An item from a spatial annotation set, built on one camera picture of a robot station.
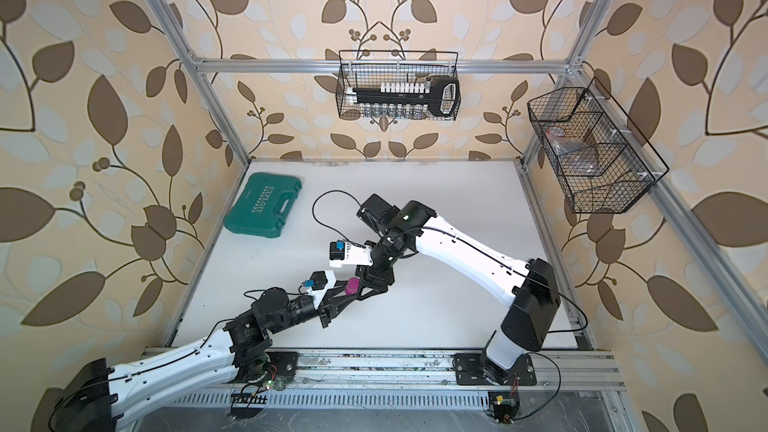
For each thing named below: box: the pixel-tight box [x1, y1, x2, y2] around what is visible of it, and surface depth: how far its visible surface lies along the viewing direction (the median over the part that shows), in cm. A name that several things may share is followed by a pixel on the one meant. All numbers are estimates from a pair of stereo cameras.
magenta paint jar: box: [345, 277, 361, 295], surface depth 72 cm
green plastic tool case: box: [223, 172, 303, 238], surface depth 104 cm
